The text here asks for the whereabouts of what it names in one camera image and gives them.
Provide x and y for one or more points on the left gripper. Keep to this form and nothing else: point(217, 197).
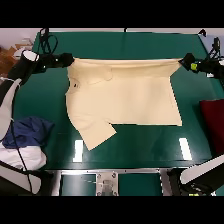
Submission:
point(65, 60)

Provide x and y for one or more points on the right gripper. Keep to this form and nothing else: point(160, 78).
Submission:
point(190, 62)

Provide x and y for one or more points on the cream polo shirt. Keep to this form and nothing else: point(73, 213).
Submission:
point(126, 93)

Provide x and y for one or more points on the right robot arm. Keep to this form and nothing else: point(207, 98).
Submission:
point(210, 68)

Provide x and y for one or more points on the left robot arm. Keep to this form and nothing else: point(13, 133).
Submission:
point(25, 66)

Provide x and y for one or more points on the red garment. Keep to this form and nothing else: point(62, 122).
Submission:
point(215, 125)

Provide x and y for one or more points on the blue garment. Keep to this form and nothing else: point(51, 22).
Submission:
point(28, 131)

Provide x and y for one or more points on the white garment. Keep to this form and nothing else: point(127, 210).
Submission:
point(25, 156)

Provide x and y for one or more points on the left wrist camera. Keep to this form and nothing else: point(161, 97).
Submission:
point(46, 40)

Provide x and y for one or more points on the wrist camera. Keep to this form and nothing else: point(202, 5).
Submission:
point(46, 40)
point(216, 48)

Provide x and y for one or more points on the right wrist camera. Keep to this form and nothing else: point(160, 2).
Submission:
point(216, 48)

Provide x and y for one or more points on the silver frame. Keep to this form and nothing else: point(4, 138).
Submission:
point(106, 181)

